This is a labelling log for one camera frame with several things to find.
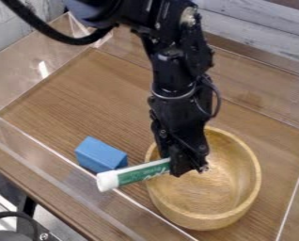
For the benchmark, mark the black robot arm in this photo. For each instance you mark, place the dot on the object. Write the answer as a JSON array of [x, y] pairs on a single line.
[[168, 27]]

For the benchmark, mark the brown wooden bowl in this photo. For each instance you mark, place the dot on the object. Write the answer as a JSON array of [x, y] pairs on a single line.
[[208, 200]]

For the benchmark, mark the green Expo marker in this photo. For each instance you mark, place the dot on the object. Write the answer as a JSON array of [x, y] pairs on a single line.
[[115, 178]]

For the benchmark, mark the black table leg bracket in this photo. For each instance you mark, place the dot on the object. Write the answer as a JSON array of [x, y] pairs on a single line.
[[28, 226]]

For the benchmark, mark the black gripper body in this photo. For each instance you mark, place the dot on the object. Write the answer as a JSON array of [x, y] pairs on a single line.
[[180, 116]]

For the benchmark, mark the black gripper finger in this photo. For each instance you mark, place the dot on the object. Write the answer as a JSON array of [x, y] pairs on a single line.
[[185, 157]]

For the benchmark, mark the blue rectangular block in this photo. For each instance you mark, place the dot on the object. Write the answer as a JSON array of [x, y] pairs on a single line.
[[99, 157]]

